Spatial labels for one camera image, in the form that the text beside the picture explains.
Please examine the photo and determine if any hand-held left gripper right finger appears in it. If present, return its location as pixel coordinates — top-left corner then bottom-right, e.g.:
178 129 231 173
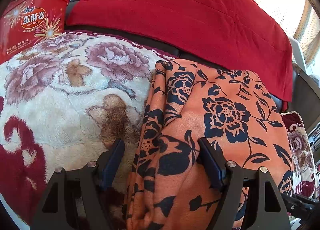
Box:
197 137 292 230

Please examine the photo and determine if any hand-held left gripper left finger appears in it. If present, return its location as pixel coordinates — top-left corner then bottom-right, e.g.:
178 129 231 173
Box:
31 138 125 230

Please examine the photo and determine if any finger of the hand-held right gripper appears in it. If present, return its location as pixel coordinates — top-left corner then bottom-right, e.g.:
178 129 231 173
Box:
281 192 319 218

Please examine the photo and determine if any orange black floral cloth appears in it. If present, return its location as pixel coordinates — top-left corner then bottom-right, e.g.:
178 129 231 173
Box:
125 60 295 230

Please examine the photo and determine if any red white floral plush blanket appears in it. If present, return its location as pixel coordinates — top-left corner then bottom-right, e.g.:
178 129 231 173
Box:
0 33 318 230

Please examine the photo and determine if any white plastic object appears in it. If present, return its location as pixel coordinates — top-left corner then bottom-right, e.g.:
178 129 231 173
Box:
290 37 310 71

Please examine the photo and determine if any red cloth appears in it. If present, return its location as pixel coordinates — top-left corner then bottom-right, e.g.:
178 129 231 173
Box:
65 0 293 103

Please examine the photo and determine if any red snack bucket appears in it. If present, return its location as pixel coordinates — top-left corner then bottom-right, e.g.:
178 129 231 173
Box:
0 0 71 64

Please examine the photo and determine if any light patterned curtain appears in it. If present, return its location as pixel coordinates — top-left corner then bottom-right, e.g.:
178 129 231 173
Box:
231 0 320 67

